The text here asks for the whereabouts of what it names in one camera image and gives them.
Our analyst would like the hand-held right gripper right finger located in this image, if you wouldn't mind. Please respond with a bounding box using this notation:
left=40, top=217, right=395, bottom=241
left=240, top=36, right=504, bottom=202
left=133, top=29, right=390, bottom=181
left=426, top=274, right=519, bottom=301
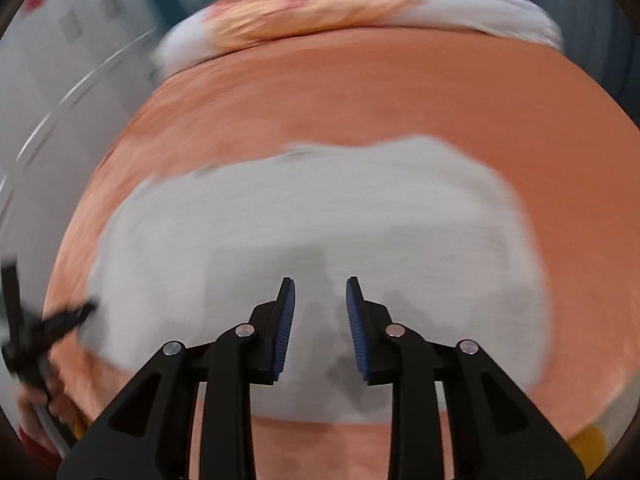
left=345, top=276, right=585, bottom=480

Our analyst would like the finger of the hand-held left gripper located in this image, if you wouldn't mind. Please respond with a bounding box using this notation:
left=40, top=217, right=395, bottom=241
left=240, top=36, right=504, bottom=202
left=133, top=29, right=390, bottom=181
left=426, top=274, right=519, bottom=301
left=27, top=301, right=99, bottom=345
left=1, top=254, right=23, bottom=343

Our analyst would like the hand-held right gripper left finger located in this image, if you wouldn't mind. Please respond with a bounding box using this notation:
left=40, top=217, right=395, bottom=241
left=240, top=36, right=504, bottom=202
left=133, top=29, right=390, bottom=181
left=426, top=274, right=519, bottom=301
left=56, top=276, right=297, bottom=480

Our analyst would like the white sweater with black hearts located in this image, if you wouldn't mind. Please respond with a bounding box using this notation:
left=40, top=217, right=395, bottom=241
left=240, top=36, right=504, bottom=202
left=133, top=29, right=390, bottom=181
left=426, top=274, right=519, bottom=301
left=82, top=132, right=556, bottom=426

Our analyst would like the white panelled wardrobe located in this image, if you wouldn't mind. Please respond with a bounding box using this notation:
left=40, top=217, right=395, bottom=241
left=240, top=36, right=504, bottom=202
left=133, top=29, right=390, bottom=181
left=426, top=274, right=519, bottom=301
left=0, top=0, right=161, bottom=341

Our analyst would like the orange plush blanket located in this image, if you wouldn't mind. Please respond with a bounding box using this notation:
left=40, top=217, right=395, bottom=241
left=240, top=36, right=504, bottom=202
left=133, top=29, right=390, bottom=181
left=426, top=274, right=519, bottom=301
left=42, top=30, right=640, bottom=480

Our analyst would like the orange floral satin quilt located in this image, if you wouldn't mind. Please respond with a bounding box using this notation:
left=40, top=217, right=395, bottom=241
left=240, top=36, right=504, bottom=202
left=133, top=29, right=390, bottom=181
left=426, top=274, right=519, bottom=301
left=205, top=0, right=426, bottom=53

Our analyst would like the white duvet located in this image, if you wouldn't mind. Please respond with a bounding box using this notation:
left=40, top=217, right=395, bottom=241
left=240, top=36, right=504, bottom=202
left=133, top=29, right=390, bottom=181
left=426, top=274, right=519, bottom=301
left=152, top=0, right=563, bottom=78

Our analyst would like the grey-blue curtain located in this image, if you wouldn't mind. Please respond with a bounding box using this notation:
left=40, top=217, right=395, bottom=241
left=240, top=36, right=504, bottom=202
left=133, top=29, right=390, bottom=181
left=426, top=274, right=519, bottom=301
left=560, top=0, right=640, bottom=126

